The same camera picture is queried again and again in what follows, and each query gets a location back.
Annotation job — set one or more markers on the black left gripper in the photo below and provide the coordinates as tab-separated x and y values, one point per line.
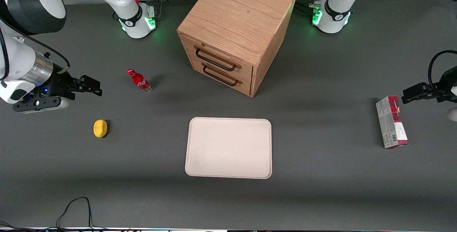
446	86

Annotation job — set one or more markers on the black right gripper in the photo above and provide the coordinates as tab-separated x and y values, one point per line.
60	83

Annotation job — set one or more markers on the red coke bottle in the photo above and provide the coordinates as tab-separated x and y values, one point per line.
140	81

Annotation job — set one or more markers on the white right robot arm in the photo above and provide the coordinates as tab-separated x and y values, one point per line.
21	53

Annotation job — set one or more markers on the beige rectangular tray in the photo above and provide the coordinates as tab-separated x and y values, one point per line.
228	148

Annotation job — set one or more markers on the red white carton box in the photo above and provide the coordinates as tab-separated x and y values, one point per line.
391	122

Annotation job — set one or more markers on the yellow lemon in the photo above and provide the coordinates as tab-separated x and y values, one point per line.
100	128

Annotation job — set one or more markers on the wooden drawer cabinet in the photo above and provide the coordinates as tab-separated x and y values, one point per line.
235	21

